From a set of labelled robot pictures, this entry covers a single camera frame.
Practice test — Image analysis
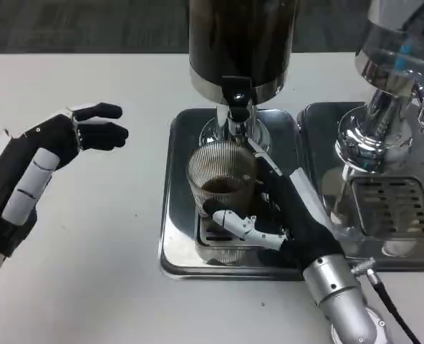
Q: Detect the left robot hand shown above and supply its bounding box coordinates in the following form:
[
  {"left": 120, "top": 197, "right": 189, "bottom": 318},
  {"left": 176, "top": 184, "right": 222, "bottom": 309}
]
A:
[{"left": 0, "top": 102, "right": 130, "bottom": 259}]

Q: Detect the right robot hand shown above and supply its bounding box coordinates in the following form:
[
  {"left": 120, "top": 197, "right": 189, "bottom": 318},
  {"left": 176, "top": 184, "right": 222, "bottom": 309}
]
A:
[{"left": 202, "top": 138, "right": 347, "bottom": 275}]

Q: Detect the clear ribbed glass cup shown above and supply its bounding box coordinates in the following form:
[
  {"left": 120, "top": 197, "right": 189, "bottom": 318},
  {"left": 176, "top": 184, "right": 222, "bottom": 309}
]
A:
[{"left": 186, "top": 140, "right": 259, "bottom": 221}]

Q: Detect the steel drip tray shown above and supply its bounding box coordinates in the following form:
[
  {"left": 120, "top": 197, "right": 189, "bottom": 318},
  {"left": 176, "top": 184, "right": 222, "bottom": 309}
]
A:
[
  {"left": 297, "top": 102, "right": 424, "bottom": 272},
  {"left": 160, "top": 107, "right": 327, "bottom": 281}
]

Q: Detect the black dispenser tap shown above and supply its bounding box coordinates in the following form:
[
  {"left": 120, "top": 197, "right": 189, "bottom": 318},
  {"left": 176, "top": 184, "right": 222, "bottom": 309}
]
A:
[{"left": 221, "top": 75, "right": 253, "bottom": 125}]

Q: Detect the chrome dispenser tap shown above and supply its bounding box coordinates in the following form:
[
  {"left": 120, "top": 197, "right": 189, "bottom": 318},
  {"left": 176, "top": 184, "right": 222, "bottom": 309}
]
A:
[{"left": 407, "top": 66, "right": 424, "bottom": 126}]

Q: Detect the clear chrome drink dispenser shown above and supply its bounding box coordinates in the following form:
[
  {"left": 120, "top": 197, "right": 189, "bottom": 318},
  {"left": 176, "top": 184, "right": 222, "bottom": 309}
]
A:
[{"left": 335, "top": 0, "right": 424, "bottom": 180}]

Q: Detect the dark drink dispenser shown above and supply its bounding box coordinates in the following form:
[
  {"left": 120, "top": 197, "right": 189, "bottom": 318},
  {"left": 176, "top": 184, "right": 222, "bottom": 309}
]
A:
[{"left": 188, "top": 0, "right": 299, "bottom": 151}]

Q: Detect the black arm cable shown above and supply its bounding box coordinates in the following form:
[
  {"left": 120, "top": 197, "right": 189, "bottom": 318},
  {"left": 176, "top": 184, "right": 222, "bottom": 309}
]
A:
[{"left": 351, "top": 258, "right": 423, "bottom": 344}]

